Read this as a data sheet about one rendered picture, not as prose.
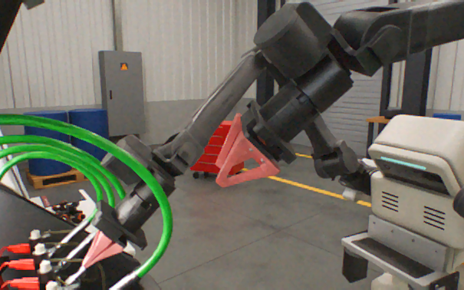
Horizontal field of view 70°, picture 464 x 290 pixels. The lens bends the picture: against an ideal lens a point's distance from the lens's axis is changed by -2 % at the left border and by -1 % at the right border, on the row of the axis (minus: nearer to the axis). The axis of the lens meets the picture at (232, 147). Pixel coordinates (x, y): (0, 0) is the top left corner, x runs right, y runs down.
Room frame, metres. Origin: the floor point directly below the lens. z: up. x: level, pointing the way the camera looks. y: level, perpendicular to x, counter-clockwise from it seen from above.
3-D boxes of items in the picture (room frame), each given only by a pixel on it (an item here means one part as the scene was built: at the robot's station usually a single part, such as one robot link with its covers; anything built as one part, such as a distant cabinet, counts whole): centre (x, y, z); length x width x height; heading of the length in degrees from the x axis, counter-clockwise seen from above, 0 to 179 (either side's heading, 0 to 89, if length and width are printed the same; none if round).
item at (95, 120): (5.07, 2.51, 0.51); 1.20 x 0.85 x 1.02; 129
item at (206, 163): (4.98, 0.23, 0.43); 0.70 x 0.46 x 0.86; 66
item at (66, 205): (1.17, 0.61, 1.01); 0.23 x 0.11 x 0.06; 36
